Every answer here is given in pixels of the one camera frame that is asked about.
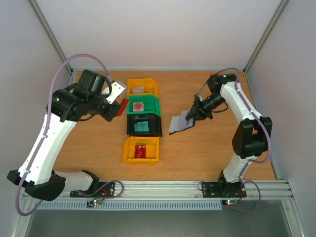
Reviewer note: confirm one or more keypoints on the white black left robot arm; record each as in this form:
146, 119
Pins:
92, 95

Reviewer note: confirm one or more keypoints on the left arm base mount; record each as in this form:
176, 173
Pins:
104, 189

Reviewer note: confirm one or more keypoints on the far yellow plastic bin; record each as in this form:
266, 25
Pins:
143, 86

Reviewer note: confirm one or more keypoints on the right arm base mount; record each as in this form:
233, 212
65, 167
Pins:
221, 190

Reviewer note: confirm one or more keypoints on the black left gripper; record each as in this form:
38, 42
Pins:
109, 116

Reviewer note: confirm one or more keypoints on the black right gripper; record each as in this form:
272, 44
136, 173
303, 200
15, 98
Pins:
199, 108

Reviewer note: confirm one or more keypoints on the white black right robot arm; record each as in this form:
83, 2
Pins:
251, 138

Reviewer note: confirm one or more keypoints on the near yellow plastic bin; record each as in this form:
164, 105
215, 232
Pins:
152, 150

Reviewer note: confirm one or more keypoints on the yellow plastic bin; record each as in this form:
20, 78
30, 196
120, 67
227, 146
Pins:
143, 86
152, 150

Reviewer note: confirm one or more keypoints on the aluminium front rail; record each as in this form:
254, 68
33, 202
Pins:
190, 190

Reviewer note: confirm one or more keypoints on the white red-circle cards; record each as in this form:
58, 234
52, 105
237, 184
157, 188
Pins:
138, 106

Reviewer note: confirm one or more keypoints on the black plastic bin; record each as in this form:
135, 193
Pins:
154, 123

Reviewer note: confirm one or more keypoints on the beige patterned cards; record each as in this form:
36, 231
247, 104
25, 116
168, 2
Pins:
138, 89

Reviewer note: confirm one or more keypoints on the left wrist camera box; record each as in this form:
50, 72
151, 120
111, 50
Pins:
118, 90

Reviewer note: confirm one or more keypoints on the green plastic bin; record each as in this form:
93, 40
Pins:
151, 104

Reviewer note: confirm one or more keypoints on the red card in bin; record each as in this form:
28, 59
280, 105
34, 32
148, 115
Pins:
140, 151

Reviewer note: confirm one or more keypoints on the slotted grey cable duct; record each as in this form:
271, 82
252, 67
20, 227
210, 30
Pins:
131, 205

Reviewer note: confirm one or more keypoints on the red credit card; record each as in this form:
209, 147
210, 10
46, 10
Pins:
122, 106

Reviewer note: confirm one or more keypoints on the teal cards in bin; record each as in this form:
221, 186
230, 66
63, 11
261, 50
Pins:
141, 126

